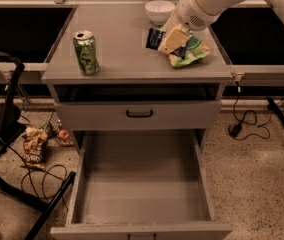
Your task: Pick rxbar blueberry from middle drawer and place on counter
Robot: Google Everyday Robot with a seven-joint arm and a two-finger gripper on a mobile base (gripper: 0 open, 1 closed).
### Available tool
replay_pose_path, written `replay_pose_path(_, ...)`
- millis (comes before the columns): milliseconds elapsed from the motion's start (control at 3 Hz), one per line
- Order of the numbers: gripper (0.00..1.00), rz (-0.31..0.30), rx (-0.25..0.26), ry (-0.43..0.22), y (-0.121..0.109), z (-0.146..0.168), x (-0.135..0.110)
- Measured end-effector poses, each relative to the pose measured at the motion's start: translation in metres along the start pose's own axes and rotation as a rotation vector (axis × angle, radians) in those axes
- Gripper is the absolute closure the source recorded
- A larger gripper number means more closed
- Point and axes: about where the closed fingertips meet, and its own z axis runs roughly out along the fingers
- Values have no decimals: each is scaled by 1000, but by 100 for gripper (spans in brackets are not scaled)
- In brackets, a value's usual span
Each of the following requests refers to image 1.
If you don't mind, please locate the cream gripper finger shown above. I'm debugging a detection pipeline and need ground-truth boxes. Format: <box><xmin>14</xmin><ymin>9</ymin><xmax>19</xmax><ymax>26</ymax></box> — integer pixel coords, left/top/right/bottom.
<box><xmin>158</xmin><ymin>24</ymin><xmax>190</xmax><ymax>54</ymax></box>

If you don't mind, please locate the black floor cable left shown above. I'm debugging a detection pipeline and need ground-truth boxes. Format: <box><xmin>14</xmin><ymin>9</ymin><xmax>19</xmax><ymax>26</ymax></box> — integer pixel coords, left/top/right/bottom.
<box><xmin>7</xmin><ymin>143</ymin><xmax>70</xmax><ymax>212</ymax></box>

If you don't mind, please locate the grey drawer cabinet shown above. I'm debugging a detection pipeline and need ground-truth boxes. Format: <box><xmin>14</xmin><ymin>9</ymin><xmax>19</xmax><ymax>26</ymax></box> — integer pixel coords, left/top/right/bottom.
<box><xmin>43</xmin><ymin>1</ymin><xmax>231</xmax><ymax>143</ymax></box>

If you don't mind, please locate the brown snack bag on floor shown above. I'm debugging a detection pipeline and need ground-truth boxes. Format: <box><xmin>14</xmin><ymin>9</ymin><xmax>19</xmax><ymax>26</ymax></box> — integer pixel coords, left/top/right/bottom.
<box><xmin>22</xmin><ymin>127</ymin><xmax>48</xmax><ymax>171</ymax></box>

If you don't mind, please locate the dark blue rxbar wrapper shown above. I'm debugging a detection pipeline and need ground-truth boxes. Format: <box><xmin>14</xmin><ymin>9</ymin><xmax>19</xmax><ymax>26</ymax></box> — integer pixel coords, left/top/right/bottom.
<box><xmin>146</xmin><ymin>28</ymin><xmax>186</xmax><ymax>59</ymax></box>

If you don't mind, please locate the green chip bag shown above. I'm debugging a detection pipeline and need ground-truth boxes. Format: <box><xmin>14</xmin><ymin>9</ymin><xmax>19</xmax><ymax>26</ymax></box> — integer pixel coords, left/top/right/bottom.
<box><xmin>166</xmin><ymin>30</ymin><xmax>211</xmax><ymax>68</ymax></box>

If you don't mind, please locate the black metal stand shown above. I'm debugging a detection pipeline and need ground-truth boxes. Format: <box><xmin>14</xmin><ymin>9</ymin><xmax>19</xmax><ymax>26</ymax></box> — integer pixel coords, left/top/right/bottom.
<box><xmin>0</xmin><ymin>52</ymin><xmax>75</xmax><ymax>240</ymax></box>

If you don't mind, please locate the green soda can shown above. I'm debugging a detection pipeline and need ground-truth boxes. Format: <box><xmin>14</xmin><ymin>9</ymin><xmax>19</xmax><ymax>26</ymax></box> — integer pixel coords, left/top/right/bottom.
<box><xmin>73</xmin><ymin>30</ymin><xmax>99</xmax><ymax>75</ymax></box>

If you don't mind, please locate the closed grey top drawer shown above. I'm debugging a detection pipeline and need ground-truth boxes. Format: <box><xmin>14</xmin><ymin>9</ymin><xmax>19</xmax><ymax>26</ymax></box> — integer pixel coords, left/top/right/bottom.
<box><xmin>55</xmin><ymin>101</ymin><xmax>221</xmax><ymax>131</ymax></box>

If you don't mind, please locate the open grey middle drawer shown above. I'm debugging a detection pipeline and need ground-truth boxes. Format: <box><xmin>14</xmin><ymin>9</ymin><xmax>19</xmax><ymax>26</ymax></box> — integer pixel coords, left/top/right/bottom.
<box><xmin>51</xmin><ymin>130</ymin><xmax>232</xmax><ymax>240</ymax></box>

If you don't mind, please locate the black top drawer handle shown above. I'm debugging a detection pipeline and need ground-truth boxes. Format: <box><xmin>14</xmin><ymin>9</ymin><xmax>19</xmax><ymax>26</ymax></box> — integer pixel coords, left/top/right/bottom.
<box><xmin>126</xmin><ymin>110</ymin><xmax>153</xmax><ymax>118</ymax></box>

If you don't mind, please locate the wire basket with apple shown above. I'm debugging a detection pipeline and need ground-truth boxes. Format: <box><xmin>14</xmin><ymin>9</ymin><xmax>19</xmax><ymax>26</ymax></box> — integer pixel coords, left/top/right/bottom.
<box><xmin>45</xmin><ymin>112</ymin><xmax>74</xmax><ymax>147</ymax></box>

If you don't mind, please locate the white ceramic bowl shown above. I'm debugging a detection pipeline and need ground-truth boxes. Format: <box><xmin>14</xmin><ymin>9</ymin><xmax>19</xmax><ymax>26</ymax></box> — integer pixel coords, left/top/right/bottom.
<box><xmin>145</xmin><ymin>0</ymin><xmax>175</xmax><ymax>25</ymax></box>

